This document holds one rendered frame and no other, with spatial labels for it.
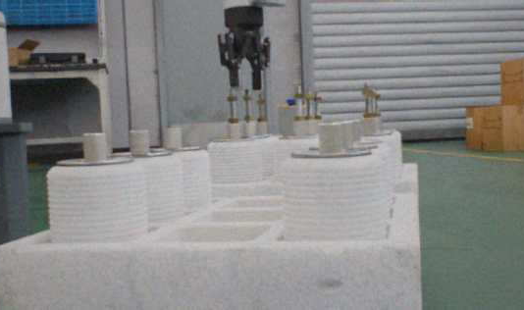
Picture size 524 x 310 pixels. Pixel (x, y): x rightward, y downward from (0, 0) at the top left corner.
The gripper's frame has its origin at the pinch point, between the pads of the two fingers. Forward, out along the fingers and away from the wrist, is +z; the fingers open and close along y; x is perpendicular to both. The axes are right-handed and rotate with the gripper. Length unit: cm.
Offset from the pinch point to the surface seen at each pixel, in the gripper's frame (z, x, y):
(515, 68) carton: -19, -58, -372
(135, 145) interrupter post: 9, 23, 52
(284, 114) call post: 6.1, -8.2, -24.3
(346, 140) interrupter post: 10, 45, 42
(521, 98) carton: 1, -53, -369
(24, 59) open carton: -49, -399, -239
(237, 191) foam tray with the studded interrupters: 18.8, 9.9, 17.0
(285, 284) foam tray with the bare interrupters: 21, 49, 60
